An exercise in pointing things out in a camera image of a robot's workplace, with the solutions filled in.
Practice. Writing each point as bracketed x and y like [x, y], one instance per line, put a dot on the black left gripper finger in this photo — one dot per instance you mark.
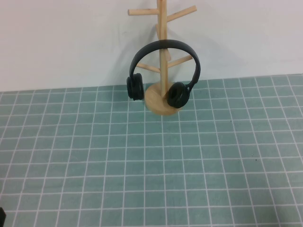
[2, 218]

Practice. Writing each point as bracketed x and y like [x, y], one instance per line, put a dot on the black over-ear headphones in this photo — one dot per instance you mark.
[135, 88]

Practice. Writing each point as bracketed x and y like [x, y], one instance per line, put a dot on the wooden tree-shaped headphone stand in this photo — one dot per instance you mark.
[156, 100]

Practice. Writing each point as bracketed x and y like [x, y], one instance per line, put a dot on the green white-grid tablecloth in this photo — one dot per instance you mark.
[151, 165]

